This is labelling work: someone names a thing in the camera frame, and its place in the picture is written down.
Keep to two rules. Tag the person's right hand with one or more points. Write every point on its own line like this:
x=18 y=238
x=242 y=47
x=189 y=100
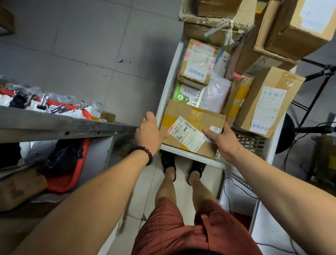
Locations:
x=225 y=144

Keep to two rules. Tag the person's left hand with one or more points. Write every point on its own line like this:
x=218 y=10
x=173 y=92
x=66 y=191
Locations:
x=151 y=134

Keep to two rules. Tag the yellow-taped cardboard parcel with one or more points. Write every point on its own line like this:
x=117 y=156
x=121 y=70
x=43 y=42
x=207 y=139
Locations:
x=181 y=113

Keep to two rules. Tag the narrow box with long label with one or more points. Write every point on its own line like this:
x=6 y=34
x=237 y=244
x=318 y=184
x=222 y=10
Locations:
x=252 y=105

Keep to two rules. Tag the white plastic basket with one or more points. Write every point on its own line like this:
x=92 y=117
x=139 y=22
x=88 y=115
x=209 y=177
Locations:
x=274 y=142

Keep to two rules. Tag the corrugated parcel yellow tape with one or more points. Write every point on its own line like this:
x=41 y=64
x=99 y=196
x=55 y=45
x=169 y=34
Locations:
x=239 y=97

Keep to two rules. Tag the pink red box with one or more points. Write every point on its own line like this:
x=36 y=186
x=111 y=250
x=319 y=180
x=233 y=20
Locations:
x=237 y=76

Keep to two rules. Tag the taped brown parcel long label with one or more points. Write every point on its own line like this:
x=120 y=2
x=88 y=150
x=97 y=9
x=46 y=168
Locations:
x=223 y=63

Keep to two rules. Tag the squarish white-label cardboard box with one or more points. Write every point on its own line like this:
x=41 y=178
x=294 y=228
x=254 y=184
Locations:
x=249 y=57

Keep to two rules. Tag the small box with label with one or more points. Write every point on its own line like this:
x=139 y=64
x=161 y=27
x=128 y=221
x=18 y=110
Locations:
x=288 y=39

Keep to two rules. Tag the person's right forearm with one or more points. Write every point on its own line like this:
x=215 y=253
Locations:
x=288 y=202

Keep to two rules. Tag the person's left forearm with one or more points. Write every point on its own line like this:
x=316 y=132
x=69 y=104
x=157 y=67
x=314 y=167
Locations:
x=84 y=210

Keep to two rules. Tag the person's black shoe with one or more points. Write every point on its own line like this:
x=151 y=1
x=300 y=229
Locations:
x=168 y=161
x=197 y=168

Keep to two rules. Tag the open brown cardboard box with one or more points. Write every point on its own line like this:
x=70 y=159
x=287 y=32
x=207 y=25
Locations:
x=107 y=117

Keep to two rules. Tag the person's red trouser leg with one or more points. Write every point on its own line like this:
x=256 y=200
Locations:
x=231 y=236
x=162 y=228

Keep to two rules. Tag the black standing fan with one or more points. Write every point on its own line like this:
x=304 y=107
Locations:
x=284 y=134

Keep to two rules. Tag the red plastic tray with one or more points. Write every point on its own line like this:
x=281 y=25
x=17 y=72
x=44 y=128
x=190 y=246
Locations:
x=73 y=178

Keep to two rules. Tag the white flat board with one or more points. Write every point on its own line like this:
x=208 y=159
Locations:
x=267 y=231

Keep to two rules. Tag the olive brown box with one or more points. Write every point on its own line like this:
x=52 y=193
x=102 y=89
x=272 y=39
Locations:
x=325 y=157

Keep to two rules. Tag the black tripod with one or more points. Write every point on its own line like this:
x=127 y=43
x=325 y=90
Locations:
x=323 y=76

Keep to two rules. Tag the brown carton with dark print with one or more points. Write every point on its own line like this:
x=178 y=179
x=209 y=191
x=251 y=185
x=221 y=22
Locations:
x=21 y=189

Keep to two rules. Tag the grey metal rack frame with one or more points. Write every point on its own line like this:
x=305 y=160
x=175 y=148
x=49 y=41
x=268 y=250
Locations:
x=52 y=123

